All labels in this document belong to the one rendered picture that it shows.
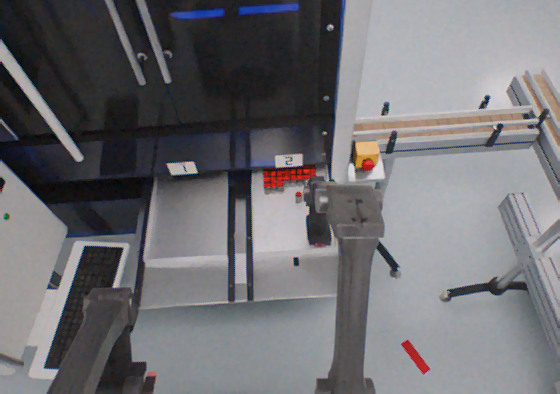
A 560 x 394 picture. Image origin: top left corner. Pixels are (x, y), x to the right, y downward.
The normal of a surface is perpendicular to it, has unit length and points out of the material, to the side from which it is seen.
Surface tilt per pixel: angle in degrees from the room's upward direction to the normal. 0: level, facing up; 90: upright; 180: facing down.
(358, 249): 48
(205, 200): 0
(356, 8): 90
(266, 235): 0
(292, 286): 0
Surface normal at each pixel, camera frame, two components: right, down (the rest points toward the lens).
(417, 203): -0.05, -0.55
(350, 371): 0.02, 0.25
